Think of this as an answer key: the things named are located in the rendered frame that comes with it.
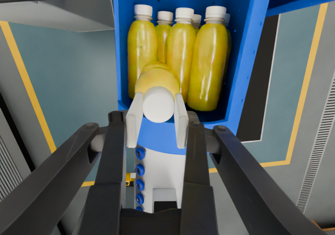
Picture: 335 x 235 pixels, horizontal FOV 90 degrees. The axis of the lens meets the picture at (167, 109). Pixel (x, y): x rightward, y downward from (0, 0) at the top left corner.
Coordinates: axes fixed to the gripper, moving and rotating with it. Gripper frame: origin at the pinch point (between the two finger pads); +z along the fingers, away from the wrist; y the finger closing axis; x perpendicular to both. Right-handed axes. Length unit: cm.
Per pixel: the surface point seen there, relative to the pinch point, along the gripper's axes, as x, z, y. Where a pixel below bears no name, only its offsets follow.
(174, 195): -52, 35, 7
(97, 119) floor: -65, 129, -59
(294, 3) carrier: 22, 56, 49
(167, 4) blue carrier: 16.1, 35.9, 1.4
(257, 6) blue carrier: 12.2, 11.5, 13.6
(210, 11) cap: 12.6, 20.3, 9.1
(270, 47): 6, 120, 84
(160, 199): -52, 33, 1
